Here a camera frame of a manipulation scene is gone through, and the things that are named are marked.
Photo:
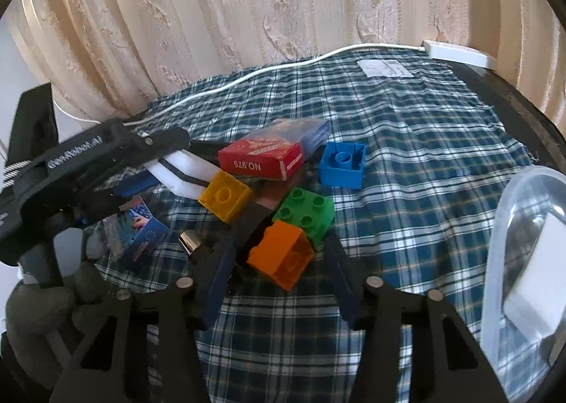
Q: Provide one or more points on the beige patterned curtain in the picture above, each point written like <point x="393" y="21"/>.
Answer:
<point x="221" y="9"/>

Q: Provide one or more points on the white plastic container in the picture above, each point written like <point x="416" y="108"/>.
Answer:
<point x="499" y="252"/>

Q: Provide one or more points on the blue printed packet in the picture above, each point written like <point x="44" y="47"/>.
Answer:
<point x="141" y="235"/>

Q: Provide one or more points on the blue plaid cloth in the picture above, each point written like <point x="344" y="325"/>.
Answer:
<point x="420" y="164"/>

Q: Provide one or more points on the white power strip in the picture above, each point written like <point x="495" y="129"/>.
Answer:
<point x="460" y="53"/>

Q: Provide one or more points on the white flat item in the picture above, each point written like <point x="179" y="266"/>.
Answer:
<point x="535" y="297"/>

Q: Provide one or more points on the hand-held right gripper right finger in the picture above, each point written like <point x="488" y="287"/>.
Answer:
<point x="342" y="283"/>

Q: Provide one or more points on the orange building block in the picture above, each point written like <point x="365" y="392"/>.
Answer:
<point x="278" y="252"/>

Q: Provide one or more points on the red card box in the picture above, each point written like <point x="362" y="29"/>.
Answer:
<point x="261" y="159"/>

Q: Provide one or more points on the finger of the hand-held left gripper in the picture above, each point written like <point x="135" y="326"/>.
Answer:
<point x="168" y="141"/>
<point x="132" y="185"/>

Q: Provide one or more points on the blue building block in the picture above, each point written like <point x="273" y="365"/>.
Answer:
<point x="338" y="175"/>

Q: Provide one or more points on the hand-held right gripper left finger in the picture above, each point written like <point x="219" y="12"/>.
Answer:
<point x="219" y="279"/>

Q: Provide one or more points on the yellow building block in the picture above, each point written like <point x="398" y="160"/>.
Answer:
<point x="223" y="195"/>

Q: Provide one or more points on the white paper label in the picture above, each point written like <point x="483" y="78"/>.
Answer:
<point x="384" y="68"/>

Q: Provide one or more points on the person's left hand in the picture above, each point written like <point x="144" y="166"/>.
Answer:
<point x="44" y="305"/>

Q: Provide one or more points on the small silver cylinder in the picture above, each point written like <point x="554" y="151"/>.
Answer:
<point x="190" y="241"/>

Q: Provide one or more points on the green building block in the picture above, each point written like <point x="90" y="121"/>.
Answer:
<point x="300" y="208"/>

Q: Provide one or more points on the white striped cloth item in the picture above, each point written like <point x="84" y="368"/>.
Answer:
<point x="185" y="175"/>

